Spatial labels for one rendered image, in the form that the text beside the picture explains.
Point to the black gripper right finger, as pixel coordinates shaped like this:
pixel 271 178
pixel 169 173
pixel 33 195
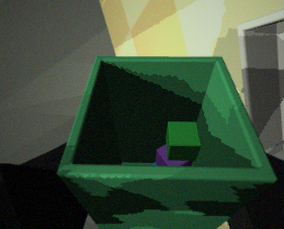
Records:
pixel 266 211

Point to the small green block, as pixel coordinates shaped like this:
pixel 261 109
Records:
pixel 183 141

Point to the grey shallow tray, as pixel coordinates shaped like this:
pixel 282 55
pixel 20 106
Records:
pixel 262 56

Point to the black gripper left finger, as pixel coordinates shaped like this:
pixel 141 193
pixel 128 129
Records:
pixel 33 196

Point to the green square cup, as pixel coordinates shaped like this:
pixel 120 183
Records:
pixel 122 121

